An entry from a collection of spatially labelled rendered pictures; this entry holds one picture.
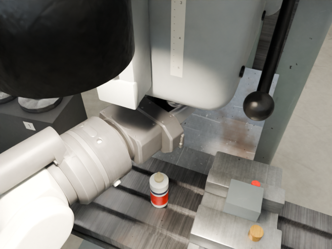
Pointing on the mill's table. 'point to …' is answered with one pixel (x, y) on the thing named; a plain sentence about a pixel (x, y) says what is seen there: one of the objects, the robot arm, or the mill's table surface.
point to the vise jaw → (229, 231)
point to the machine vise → (254, 167)
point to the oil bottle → (159, 189)
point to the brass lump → (255, 233)
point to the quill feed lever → (269, 68)
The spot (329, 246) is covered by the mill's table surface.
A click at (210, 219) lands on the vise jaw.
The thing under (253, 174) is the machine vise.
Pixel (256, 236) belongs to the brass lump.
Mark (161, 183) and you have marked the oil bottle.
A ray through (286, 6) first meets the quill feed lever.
